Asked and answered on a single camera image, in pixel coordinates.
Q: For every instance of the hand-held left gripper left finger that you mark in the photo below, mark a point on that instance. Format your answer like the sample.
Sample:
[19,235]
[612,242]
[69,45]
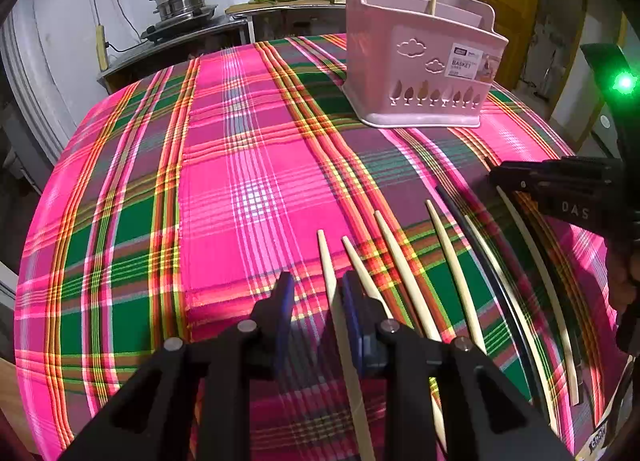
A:
[286,311]

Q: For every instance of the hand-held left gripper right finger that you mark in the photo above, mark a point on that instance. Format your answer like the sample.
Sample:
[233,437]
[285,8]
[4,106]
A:
[351,321]

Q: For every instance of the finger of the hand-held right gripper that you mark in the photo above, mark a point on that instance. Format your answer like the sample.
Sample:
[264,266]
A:
[525,176]

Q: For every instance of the black chopstick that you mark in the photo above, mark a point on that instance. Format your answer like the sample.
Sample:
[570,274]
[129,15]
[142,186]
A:
[452,208]

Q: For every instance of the pink plastic basket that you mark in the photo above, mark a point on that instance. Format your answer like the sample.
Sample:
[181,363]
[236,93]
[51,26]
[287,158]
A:
[425,91]

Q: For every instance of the person's right hand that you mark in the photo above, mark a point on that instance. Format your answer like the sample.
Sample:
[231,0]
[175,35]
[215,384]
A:
[627,286]

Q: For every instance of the pink plaid tablecloth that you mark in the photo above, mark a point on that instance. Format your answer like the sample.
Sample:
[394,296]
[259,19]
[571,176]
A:
[225,166]

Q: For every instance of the yellow wooden door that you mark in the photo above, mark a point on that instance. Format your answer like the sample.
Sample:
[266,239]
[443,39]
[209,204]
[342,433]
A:
[505,1]

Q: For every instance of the white printed sack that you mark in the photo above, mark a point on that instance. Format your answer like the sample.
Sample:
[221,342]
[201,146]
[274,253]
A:
[612,433]

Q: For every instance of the steel kitchen shelf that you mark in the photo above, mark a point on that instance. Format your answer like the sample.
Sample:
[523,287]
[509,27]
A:
[280,21]

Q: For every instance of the low steel table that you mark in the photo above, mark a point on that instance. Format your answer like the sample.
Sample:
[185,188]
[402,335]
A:
[150,53]

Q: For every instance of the wooden cutting board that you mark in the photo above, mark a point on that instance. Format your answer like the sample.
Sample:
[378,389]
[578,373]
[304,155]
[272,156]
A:
[280,4]

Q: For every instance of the yellow power strip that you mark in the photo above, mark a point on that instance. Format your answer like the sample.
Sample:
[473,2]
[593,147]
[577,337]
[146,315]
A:
[101,48]

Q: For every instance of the white door frame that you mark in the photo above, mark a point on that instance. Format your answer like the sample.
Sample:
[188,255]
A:
[30,81]

